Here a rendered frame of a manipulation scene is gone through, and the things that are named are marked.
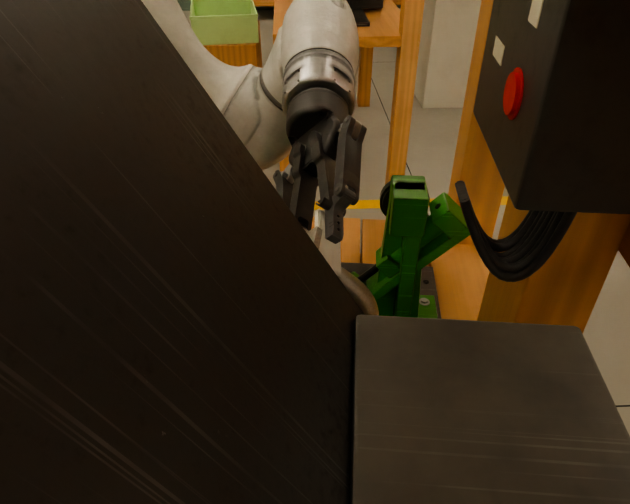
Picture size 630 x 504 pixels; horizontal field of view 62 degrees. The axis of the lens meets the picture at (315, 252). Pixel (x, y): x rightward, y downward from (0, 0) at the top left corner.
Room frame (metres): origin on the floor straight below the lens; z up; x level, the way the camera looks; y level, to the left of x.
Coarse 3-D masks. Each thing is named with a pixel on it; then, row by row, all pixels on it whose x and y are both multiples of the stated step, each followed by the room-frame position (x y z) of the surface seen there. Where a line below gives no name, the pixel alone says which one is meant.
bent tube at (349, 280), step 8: (312, 232) 0.41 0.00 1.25; (320, 232) 0.41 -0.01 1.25; (312, 240) 0.40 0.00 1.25; (320, 240) 0.41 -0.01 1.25; (344, 272) 0.41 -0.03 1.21; (344, 280) 0.40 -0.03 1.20; (352, 280) 0.41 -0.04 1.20; (352, 288) 0.40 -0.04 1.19; (360, 288) 0.41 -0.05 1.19; (352, 296) 0.40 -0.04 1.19; (360, 296) 0.40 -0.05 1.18; (368, 296) 0.41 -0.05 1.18; (360, 304) 0.40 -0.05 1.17; (368, 304) 0.40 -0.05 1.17; (376, 304) 0.41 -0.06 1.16; (368, 312) 0.40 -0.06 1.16; (376, 312) 0.41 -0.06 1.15
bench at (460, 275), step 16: (352, 224) 0.99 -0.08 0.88; (368, 224) 0.99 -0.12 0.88; (384, 224) 0.99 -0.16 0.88; (352, 240) 0.93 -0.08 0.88; (368, 240) 0.93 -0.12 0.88; (352, 256) 0.87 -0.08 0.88; (368, 256) 0.87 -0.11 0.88; (448, 256) 0.87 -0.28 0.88; (464, 256) 0.87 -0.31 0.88; (448, 272) 0.82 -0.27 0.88; (464, 272) 0.82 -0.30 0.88; (480, 272) 0.82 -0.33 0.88; (448, 288) 0.77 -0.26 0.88; (464, 288) 0.77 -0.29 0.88; (480, 288) 0.77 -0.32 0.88; (448, 304) 0.73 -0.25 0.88; (464, 304) 0.73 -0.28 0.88; (480, 304) 0.73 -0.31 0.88
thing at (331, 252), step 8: (320, 216) 0.44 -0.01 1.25; (320, 224) 0.43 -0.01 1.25; (328, 240) 0.42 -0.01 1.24; (320, 248) 0.40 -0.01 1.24; (328, 248) 0.41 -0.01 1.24; (336, 248) 0.42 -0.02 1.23; (328, 256) 0.40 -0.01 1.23; (336, 256) 0.41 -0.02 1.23; (336, 264) 0.40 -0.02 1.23; (336, 272) 0.39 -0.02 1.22
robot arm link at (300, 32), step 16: (304, 0) 0.74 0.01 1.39; (320, 0) 0.73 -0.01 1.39; (336, 0) 0.75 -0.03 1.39; (288, 16) 0.73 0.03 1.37; (304, 16) 0.70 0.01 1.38; (320, 16) 0.70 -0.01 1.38; (336, 16) 0.71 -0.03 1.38; (352, 16) 0.74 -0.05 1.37; (288, 32) 0.70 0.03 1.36; (304, 32) 0.68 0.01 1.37; (320, 32) 0.67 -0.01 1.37; (336, 32) 0.68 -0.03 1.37; (352, 32) 0.70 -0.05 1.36; (272, 48) 0.74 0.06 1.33; (288, 48) 0.68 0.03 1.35; (304, 48) 0.66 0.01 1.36; (320, 48) 0.65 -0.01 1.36; (336, 48) 0.66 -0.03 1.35; (352, 48) 0.68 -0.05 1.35; (272, 64) 0.71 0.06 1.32; (352, 64) 0.67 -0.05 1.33; (272, 80) 0.70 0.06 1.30; (272, 96) 0.71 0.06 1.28
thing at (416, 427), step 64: (384, 320) 0.31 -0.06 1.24; (448, 320) 0.31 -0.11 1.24; (384, 384) 0.24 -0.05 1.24; (448, 384) 0.24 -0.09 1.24; (512, 384) 0.24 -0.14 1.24; (576, 384) 0.24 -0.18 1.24; (384, 448) 0.19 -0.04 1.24; (448, 448) 0.19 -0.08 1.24; (512, 448) 0.19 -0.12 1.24; (576, 448) 0.19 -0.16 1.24
